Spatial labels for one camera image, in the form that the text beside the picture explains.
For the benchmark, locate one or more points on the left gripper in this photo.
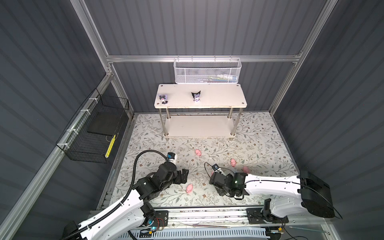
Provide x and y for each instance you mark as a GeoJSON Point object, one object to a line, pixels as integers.
{"type": "Point", "coordinates": [178, 179]}

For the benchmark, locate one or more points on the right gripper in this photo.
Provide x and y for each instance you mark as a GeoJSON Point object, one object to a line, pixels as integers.
{"type": "Point", "coordinates": [220, 191]}

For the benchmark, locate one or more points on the black purple toy figure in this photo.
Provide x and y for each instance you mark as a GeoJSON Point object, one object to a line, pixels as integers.
{"type": "Point", "coordinates": [196, 96]}

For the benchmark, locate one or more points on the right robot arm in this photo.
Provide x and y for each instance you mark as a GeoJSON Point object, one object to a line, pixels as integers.
{"type": "Point", "coordinates": [305, 193]}

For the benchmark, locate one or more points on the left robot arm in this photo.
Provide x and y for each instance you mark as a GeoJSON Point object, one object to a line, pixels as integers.
{"type": "Point", "coordinates": [134, 209]}

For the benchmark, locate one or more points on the white two-tier shelf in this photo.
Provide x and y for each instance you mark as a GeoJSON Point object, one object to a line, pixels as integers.
{"type": "Point", "coordinates": [213, 96]}

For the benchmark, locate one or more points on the pink pig toy bottom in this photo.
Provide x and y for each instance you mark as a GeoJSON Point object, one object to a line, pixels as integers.
{"type": "Point", "coordinates": [189, 188]}

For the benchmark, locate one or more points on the yellow marker in basket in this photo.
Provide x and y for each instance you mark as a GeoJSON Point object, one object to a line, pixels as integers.
{"type": "Point", "coordinates": [110, 147]}

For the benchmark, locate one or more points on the pens in white basket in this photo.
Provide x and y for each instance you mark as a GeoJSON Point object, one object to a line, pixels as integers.
{"type": "Point", "coordinates": [225, 78]}

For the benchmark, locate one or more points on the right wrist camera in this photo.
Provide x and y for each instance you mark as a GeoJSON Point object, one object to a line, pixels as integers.
{"type": "Point", "coordinates": [216, 169]}

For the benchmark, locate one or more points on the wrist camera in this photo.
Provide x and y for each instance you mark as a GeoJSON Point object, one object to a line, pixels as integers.
{"type": "Point", "coordinates": [216, 169]}
{"type": "Point", "coordinates": [172, 157]}

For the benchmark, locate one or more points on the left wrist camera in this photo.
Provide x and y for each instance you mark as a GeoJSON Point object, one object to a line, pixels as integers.
{"type": "Point", "coordinates": [172, 157]}

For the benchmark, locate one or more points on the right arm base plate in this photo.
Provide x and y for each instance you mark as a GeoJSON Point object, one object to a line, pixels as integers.
{"type": "Point", "coordinates": [262, 216]}

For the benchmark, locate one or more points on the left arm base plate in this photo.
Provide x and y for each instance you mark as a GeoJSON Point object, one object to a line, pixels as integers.
{"type": "Point", "coordinates": [159, 219]}

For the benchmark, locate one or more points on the white vented cable duct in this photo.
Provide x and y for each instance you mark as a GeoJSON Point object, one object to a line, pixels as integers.
{"type": "Point", "coordinates": [205, 234]}

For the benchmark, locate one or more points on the black wire wall basket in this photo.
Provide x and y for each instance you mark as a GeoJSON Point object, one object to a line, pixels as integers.
{"type": "Point", "coordinates": [88, 139]}

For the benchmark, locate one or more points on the white mesh wall basket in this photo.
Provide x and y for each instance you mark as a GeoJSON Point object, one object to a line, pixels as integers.
{"type": "Point", "coordinates": [189, 71]}

